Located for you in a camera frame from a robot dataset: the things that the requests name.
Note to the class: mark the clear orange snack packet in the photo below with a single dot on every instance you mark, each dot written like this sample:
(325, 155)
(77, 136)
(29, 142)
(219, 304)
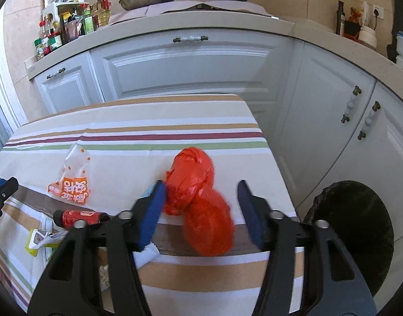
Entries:
(73, 184)

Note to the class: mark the blue tube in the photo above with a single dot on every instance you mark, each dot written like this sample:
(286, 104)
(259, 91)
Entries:
(148, 191)

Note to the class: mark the pale stove cover cloth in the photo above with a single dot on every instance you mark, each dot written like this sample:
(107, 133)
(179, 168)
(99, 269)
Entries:
(175, 8)

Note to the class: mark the white bin with black liner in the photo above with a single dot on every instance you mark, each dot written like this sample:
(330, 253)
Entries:
(352, 237)

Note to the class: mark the red and black container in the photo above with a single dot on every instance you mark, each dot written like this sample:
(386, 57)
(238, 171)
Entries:
(352, 23)

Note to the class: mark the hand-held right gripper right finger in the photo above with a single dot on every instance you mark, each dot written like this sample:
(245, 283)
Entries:
(252, 217)

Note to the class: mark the small red bottle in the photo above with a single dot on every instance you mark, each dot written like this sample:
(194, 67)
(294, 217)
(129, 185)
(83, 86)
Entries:
(79, 218)

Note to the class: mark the dark glass bottle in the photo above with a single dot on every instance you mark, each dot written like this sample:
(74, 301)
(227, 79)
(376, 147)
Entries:
(340, 19)

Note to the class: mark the clear food bag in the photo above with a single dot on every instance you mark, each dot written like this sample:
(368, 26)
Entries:
(364, 13)

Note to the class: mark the cluster of condiment bottles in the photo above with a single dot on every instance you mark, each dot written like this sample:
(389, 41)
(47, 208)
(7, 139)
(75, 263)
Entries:
(73, 23)

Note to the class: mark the striped tablecloth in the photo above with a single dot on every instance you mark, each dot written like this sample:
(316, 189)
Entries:
(139, 128)

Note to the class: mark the red plastic bag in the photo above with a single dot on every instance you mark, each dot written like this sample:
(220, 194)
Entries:
(201, 204)

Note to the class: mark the white wall socket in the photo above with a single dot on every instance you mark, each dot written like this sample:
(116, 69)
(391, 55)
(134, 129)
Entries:
(378, 11)

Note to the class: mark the yellow green wrapper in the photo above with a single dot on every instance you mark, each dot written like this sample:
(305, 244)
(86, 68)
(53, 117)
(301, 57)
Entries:
(33, 242)

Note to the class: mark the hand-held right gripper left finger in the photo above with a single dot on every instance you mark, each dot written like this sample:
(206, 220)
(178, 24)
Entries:
(152, 214)

